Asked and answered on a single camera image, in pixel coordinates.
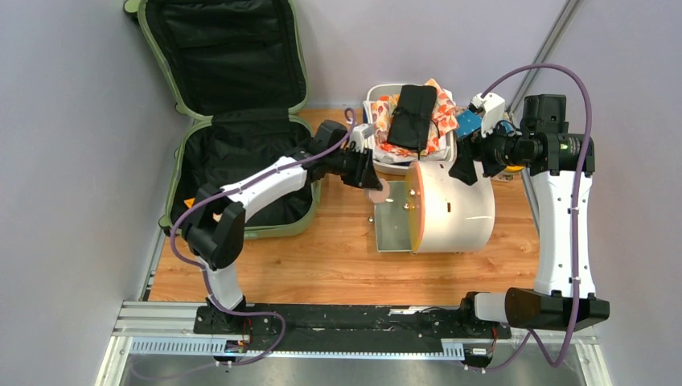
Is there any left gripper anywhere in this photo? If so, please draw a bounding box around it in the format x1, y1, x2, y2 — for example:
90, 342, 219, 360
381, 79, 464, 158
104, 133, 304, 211
327, 146, 383, 191

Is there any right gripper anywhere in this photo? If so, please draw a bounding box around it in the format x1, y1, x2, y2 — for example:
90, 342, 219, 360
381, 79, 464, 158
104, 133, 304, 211
449, 115, 532, 186

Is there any pink round compact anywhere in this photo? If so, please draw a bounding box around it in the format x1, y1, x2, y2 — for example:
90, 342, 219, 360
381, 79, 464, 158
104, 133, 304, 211
364, 187, 390, 204

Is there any white plastic tub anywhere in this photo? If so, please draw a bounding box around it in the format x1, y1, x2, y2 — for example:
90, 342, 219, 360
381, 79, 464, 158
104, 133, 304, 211
363, 83, 457, 175

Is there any grey transparent drawer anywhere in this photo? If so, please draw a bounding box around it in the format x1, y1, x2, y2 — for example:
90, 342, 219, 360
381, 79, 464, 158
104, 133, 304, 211
370, 179, 412, 253

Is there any cream cylindrical container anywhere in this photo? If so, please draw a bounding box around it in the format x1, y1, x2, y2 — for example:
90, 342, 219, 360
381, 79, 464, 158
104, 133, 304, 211
405, 161, 495, 253

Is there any floral orange print cloth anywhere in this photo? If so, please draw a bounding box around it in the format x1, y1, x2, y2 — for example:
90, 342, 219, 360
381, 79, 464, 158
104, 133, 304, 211
371, 79, 458, 156

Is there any black pouch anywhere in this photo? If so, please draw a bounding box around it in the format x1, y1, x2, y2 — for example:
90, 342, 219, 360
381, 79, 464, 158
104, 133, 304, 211
387, 84, 437, 153

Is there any green hard-shell suitcase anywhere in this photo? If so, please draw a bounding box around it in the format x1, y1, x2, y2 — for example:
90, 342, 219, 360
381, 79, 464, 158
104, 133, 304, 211
123, 0, 313, 233

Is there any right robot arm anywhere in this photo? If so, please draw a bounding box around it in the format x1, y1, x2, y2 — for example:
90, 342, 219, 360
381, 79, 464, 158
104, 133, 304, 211
449, 92, 610, 337

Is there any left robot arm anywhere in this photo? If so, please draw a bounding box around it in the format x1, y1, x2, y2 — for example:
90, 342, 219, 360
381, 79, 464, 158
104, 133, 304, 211
170, 120, 384, 334

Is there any blue dotted plate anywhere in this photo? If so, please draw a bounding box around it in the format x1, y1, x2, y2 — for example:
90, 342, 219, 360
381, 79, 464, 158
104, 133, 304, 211
456, 109, 482, 138

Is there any yellow bowl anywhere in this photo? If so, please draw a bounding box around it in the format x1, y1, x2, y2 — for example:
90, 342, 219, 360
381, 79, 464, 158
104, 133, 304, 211
503, 166, 524, 175

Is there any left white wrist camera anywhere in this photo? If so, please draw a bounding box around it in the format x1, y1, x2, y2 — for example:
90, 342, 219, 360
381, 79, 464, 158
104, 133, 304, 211
346, 123, 375, 153

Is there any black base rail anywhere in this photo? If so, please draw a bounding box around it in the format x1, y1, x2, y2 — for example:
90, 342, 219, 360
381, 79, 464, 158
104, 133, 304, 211
193, 303, 512, 354

